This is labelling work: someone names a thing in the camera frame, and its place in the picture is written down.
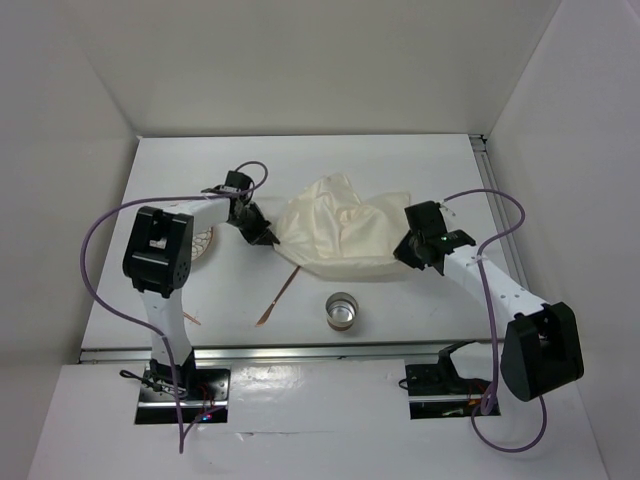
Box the floral patterned ceramic plate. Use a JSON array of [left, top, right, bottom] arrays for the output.
[[191, 227, 215, 262]]

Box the aluminium front rail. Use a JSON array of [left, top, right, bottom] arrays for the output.
[[77, 340, 459, 364]]

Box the copper knife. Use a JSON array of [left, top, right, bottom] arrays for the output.
[[255, 266, 300, 327]]

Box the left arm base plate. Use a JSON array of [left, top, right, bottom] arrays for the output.
[[128, 368, 231, 425]]

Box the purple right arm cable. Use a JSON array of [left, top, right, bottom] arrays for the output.
[[439, 188, 548, 454]]

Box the aluminium rail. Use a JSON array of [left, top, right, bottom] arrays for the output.
[[77, 340, 459, 364], [468, 133, 545, 331]]

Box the cream cloth napkin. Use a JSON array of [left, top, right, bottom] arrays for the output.
[[275, 173, 411, 281]]

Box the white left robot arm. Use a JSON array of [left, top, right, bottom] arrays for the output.
[[123, 169, 279, 399]]

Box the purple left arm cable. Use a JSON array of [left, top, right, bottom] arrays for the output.
[[81, 160, 270, 454]]

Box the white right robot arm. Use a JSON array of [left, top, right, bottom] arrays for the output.
[[394, 201, 584, 405]]

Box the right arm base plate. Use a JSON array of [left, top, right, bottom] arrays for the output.
[[398, 362, 490, 420]]

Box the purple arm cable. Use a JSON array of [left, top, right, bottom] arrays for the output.
[[81, 160, 270, 454], [439, 188, 548, 454]]

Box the aluminium right side rail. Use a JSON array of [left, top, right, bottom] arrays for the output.
[[468, 133, 545, 331]]

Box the metal cup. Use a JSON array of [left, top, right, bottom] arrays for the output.
[[325, 292, 359, 332]]

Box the copper fork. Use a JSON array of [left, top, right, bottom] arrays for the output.
[[183, 311, 202, 326]]

